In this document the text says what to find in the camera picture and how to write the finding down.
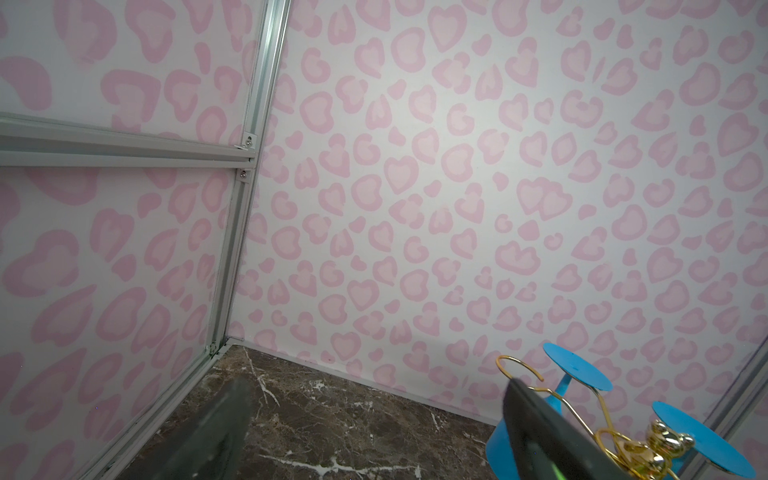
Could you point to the aluminium frame post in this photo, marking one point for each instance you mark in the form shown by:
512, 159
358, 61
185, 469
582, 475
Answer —
736, 404
256, 118

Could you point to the blue wine glass right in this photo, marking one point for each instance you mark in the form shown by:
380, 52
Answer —
706, 442

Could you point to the blue wine glass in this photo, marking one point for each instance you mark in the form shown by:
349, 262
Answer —
498, 450
706, 442

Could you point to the blue wine glass rear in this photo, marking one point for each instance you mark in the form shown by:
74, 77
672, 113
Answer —
498, 450

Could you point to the gold wire glass rack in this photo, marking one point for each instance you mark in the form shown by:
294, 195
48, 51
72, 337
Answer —
652, 457

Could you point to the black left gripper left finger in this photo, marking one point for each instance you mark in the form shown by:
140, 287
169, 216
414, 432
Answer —
207, 446

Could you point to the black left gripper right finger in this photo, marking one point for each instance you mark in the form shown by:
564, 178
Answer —
545, 445

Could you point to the aluminium frame left diagonal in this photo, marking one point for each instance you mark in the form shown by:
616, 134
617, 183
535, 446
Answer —
33, 142

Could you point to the aluminium frame left post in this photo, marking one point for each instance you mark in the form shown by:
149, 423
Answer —
256, 118

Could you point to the aluminium frame right post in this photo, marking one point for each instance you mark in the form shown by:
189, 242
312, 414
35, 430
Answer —
736, 404

